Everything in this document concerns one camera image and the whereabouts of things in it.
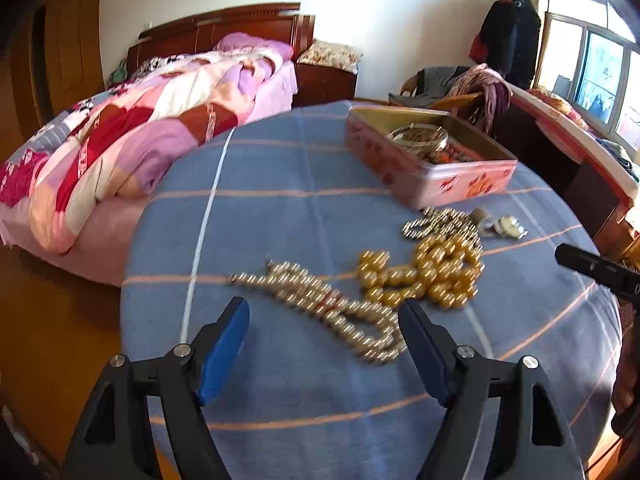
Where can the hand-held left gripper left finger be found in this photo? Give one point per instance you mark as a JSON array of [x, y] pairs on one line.
[[222, 355]]

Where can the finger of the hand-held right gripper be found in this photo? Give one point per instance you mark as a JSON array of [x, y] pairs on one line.
[[600, 270]]

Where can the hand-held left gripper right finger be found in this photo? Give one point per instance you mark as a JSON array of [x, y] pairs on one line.
[[425, 355]]

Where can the pink metal tin box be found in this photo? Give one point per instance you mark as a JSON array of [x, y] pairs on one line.
[[440, 182]]

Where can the red tassel ornament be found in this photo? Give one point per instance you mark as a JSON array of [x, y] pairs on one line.
[[445, 157]]

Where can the green jade bangle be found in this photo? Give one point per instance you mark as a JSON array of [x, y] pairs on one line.
[[431, 146]]

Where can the person's right forearm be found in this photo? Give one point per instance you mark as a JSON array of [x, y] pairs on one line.
[[627, 370]]

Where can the blue plaid tablecloth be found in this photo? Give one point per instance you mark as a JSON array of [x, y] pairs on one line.
[[300, 410]]

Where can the silver wristwatch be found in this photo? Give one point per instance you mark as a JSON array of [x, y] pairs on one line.
[[510, 225]]

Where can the blue folded cloth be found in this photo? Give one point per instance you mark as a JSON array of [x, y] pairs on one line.
[[620, 155]]

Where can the dark wooden desk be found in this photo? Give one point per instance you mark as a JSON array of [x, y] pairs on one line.
[[550, 150]]

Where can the red floral cushion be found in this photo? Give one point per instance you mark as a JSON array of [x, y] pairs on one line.
[[557, 107]]

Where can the window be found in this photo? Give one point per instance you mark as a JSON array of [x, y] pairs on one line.
[[595, 65]]

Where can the pink plaid garment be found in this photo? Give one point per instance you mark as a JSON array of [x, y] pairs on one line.
[[485, 90]]

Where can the pink patchwork quilt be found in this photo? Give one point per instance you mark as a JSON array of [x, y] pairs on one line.
[[150, 125]]

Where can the grey garment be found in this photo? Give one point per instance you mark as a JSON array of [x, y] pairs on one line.
[[440, 82]]

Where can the hanging dark coats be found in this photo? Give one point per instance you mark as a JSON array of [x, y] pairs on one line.
[[510, 40]]

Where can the wooden nightstand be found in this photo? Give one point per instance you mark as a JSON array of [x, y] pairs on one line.
[[325, 85]]

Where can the black and white floral pillow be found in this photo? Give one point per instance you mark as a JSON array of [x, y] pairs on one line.
[[152, 65]]

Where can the teal bag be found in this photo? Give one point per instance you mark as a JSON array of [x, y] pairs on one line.
[[117, 72]]

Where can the purple pillow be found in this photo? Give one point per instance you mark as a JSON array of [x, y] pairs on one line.
[[250, 45]]

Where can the wooden bed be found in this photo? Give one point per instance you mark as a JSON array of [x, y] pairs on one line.
[[225, 25]]

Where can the wooden wardrobe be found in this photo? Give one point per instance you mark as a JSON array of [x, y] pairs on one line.
[[70, 35]]

